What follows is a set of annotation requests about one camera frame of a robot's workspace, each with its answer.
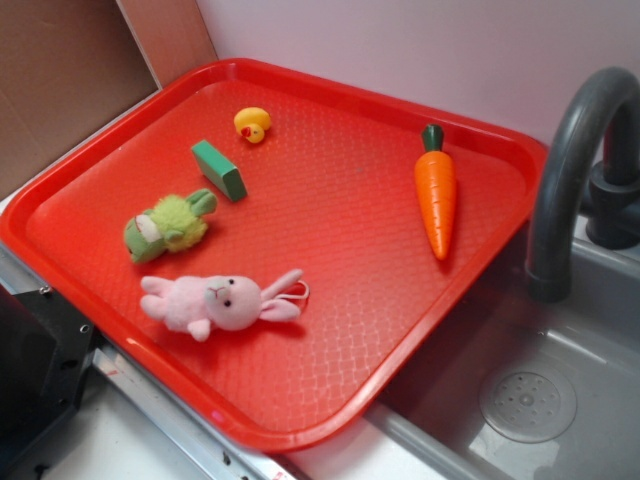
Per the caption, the brown cardboard panel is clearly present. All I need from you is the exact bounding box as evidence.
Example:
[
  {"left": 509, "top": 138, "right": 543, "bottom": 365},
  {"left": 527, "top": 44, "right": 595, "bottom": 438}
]
[{"left": 1, "top": 1, "right": 217, "bottom": 198}]

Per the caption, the green plush toy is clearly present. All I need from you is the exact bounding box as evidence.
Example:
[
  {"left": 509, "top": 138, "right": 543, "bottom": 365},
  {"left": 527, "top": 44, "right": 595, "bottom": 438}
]
[{"left": 123, "top": 189, "right": 218, "bottom": 264}]

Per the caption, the grey toy faucet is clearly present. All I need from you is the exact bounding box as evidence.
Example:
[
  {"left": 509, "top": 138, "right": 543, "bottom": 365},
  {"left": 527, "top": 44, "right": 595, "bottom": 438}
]
[{"left": 525, "top": 67, "right": 639, "bottom": 302}]

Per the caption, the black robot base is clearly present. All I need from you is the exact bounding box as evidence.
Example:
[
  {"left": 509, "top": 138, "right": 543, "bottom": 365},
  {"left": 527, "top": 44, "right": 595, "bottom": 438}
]
[{"left": 1, "top": 289, "right": 94, "bottom": 450}]

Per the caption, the green rectangular block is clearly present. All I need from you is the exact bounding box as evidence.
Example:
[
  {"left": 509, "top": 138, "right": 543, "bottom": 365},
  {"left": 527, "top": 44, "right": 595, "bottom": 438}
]
[{"left": 191, "top": 140, "right": 248, "bottom": 202}]

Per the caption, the red plastic tray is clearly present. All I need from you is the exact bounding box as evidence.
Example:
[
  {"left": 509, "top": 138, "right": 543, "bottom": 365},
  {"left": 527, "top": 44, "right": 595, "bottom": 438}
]
[{"left": 1, "top": 59, "right": 546, "bottom": 452}]

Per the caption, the yellow rubber duck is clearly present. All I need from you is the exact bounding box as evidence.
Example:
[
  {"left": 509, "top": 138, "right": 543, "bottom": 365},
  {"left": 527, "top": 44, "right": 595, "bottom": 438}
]
[{"left": 233, "top": 107, "right": 272, "bottom": 144}]

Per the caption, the orange toy carrot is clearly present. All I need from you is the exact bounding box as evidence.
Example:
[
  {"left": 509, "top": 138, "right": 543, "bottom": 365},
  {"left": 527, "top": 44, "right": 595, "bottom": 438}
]
[{"left": 414, "top": 124, "right": 457, "bottom": 261}]

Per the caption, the pink plush bunny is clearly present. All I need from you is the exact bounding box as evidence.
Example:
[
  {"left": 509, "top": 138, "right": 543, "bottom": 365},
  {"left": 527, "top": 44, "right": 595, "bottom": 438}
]
[{"left": 140, "top": 269, "right": 310, "bottom": 342}]

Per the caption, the grey plastic sink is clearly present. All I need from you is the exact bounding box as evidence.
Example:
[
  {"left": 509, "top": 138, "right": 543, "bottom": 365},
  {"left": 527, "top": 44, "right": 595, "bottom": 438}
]
[{"left": 367, "top": 232, "right": 639, "bottom": 479}]

